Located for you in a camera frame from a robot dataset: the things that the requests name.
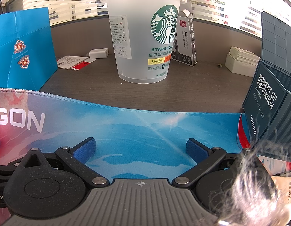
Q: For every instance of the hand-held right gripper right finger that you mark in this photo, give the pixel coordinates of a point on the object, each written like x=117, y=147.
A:
x=196, y=150

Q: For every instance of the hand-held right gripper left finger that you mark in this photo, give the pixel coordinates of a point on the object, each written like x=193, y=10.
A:
x=85, y=149

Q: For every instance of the blue container storage box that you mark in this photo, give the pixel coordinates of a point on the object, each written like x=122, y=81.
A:
x=277, y=51

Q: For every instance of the printed desk mat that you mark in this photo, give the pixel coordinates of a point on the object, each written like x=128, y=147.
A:
x=136, y=127

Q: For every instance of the white and red leaflet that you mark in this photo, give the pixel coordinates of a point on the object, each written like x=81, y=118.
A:
x=70, y=61

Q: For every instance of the blue paper bag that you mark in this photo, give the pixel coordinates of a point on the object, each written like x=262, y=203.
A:
x=23, y=51

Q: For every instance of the white note paper box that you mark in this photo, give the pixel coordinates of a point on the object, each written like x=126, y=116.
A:
x=237, y=63

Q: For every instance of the white charger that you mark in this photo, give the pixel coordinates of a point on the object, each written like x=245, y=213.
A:
x=98, y=53

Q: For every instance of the printed paper packet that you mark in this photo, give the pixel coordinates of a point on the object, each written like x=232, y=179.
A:
x=286, y=193

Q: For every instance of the grey pen box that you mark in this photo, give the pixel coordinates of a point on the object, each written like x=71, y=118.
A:
x=186, y=42

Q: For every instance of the translucent plastic cup green logo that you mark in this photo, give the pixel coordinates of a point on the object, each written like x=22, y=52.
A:
x=140, y=40

